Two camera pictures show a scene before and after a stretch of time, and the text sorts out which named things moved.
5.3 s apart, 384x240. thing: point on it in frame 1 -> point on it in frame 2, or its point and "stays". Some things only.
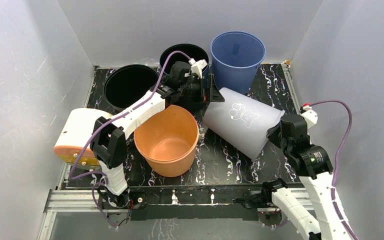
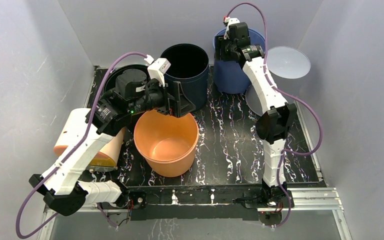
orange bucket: (168, 141) stays
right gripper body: (276, 135) -> (229, 48)
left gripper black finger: (216, 95) -> (179, 104)
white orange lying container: (75, 132) stays
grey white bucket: (243, 122) -> (289, 69)
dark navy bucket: (199, 60) stays
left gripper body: (193, 90) -> (157, 98)
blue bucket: (235, 57) stays
